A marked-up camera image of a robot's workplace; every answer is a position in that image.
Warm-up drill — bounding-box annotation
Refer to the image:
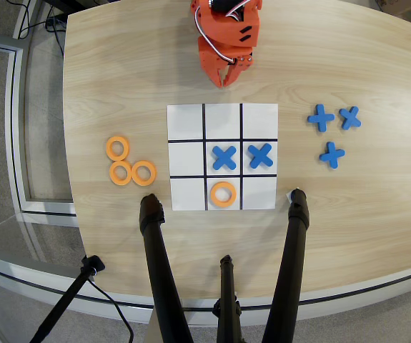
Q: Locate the orange gripper black servo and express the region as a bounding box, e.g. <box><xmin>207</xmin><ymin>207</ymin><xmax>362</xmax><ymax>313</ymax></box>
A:
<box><xmin>197</xmin><ymin>35</ymin><xmax>255</xmax><ymax>89</ymax></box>

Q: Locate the orange foam ring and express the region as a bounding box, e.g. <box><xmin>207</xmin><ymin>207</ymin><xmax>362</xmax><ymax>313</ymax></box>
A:
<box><xmin>131</xmin><ymin>160</ymin><xmax>157</xmax><ymax>187</ymax></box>
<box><xmin>105</xmin><ymin>135</ymin><xmax>132</xmax><ymax>162</ymax></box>
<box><xmin>209</xmin><ymin>181</ymin><xmax>238</xmax><ymax>209</ymax></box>
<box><xmin>109</xmin><ymin>160</ymin><xmax>133</xmax><ymax>186</ymax></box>

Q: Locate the brown cardboard box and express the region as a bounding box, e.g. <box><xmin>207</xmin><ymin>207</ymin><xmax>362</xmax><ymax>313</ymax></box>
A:
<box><xmin>372</xmin><ymin>0</ymin><xmax>411</xmax><ymax>19</ymax></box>

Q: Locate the white tic-tac-toe board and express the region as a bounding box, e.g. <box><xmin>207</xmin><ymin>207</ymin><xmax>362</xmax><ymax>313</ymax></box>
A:
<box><xmin>166</xmin><ymin>103</ymin><xmax>279</xmax><ymax>212</ymax></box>

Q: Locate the blue foam cross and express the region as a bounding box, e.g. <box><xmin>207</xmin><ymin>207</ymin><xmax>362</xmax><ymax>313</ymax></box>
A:
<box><xmin>307</xmin><ymin>104</ymin><xmax>336</xmax><ymax>132</ymax></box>
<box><xmin>212</xmin><ymin>145</ymin><xmax>237</xmax><ymax>171</ymax></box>
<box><xmin>247</xmin><ymin>142</ymin><xmax>274</xmax><ymax>169</ymax></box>
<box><xmin>338</xmin><ymin>106</ymin><xmax>362</xmax><ymax>131</ymax></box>
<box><xmin>319</xmin><ymin>141</ymin><xmax>346</xmax><ymax>169</ymax></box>

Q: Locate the black furniture base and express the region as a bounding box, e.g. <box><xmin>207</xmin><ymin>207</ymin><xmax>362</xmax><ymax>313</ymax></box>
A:
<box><xmin>42</xmin><ymin>0</ymin><xmax>101</xmax><ymax>11</ymax></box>

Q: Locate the thick black tripod leg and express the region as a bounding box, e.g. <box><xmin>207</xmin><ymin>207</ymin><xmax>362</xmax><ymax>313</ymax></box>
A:
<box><xmin>139</xmin><ymin>193</ymin><xmax>194</xmax><ymax>343</ymax></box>
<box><xmin>261</xmin><ymin>188</ymin><xmax>311</xmax><ymax>343</ymax></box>

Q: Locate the thin black tripod leg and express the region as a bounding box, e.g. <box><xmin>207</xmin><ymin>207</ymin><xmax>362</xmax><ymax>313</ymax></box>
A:
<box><xmin>212</xmin><ymin>254</ymin><xmax>244</xmax><ymax>343</ymax></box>

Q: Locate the black slim stand pole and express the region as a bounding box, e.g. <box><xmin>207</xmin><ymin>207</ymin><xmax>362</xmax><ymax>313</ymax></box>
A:
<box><xmin>29</xmin><ymin>254</ymin><xmax>106</xmax><ymax>343</ymax></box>

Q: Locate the black floor cable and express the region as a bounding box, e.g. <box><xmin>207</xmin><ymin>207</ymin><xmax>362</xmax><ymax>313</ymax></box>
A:
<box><xmin>11</xmin><ymin>0</ymin><xmax>66</xmax><ymax>56</ymax></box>

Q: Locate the white metal floor frame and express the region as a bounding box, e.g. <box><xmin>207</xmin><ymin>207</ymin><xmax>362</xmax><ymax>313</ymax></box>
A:
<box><xmin>0</xmin><ymin>39</ymin><xmax>79</xmax><ymax>217</ymax></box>

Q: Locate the black stand cable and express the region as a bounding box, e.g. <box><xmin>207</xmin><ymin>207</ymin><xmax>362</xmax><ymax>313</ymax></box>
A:
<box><xmin>86</xmin><ymin>277</ymin><xmax>135</xmax><ymax>343</ymax></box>

